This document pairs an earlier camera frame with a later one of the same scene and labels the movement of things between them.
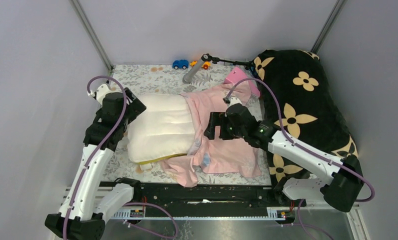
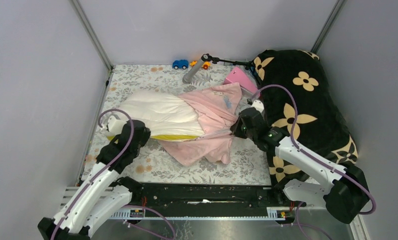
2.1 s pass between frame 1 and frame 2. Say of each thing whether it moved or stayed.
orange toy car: stayed
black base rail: stayed
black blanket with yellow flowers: stayed
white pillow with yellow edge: moved
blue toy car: stayed
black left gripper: moved
